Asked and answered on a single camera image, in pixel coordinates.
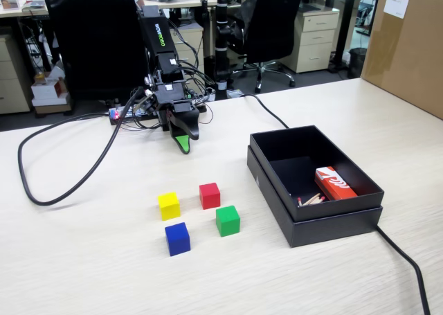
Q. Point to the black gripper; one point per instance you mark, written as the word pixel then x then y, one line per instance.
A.
pixel 169 93

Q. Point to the green cube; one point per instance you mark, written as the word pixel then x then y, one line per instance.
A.
pixel 227 222

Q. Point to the black WOWROBO robot arm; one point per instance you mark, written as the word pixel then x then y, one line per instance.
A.
pixel 157 34

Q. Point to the red cube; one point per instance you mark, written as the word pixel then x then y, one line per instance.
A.
pixel 209 196

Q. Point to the yellow cube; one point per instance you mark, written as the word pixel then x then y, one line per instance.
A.
pixel 169 207

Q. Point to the blue cube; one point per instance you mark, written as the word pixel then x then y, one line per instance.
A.
pixel 178 240

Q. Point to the controller board with red LED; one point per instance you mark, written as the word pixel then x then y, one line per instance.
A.
pixel 119 114

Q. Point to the beige cabinet behind robot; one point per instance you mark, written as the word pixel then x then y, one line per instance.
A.
pixel 190 45

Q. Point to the black vertical pole stand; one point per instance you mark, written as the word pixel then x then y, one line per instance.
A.
pixel 221 34

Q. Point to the black solid-back office chair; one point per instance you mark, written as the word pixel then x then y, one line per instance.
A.
pixel 97 38

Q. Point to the light wooden desk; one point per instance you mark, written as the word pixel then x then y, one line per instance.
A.
pixel 187 0

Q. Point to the wooden match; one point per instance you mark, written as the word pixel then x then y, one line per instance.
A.
pixel 316 201
pixel 313 200
pixel 310 197

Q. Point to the black mesh office chair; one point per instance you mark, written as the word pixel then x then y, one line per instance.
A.
pixel 273 24

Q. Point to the white boxes stack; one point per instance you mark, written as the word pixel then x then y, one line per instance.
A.
pixel 50 91

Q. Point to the red and white packet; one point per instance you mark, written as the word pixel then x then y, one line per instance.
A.
pixel 335 185

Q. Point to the beige three-drawer cabinet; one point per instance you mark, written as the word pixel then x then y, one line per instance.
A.
pixel 316 41

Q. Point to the black cardboard box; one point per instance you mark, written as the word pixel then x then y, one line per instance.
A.
pixel 346 162

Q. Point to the black open box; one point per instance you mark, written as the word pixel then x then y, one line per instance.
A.
pixel 332 230

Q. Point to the beige cabinet beside white boxes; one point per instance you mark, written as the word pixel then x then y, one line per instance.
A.
pixel 12 83

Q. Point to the black trash bin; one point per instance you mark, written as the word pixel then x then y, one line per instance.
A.
pixel 357 62

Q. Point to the large brown cardboard box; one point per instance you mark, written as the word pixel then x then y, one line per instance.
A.
pixel 405 52

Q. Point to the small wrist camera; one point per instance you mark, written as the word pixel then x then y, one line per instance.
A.
pixel 148 102

